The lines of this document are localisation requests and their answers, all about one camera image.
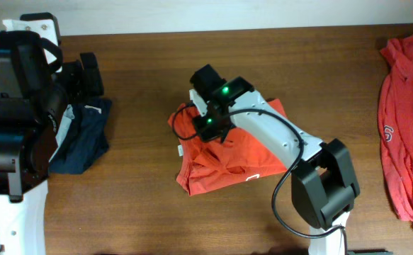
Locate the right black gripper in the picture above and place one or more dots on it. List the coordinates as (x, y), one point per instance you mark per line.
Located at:
(205, 133)

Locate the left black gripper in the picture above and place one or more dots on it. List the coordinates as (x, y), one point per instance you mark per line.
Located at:
(75, 74)

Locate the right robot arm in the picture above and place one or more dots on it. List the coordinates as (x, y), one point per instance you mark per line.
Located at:
(323, 180)

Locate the orange FRAM t-shirt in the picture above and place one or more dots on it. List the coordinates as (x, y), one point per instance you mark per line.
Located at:
(208, 166)

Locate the navy folded garment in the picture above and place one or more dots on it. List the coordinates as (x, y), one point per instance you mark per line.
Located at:
(86, 140)

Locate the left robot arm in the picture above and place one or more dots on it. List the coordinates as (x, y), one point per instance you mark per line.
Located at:
(36, 86)

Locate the grey folded shirt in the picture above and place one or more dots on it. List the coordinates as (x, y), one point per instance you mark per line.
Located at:
(65, 124)

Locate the red crumpled shirt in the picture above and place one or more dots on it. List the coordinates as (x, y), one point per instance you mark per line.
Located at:
(395, 125)

